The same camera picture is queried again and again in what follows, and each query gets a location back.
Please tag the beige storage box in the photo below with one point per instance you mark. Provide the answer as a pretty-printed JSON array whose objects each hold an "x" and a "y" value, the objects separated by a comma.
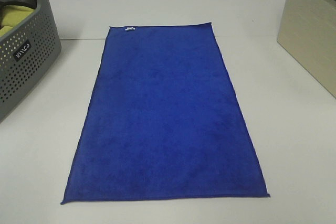
[{"x": 307, "y": 33}]

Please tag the white towel label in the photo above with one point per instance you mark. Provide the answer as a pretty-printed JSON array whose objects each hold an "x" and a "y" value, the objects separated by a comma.
[{"x": 130, "y": 29}]

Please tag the blue microfibre towel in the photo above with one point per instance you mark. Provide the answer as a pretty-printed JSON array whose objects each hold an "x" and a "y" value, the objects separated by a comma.
[{"x": 163, "y": 122}]

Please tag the grey perforated plastic basket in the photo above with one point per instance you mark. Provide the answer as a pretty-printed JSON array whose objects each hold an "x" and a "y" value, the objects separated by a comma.
[{"x": 27, "y": 52}]

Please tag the yellow-green towel in basket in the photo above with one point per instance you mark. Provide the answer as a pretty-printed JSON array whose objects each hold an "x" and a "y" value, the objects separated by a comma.
[{"x": 12, "y": 15}]

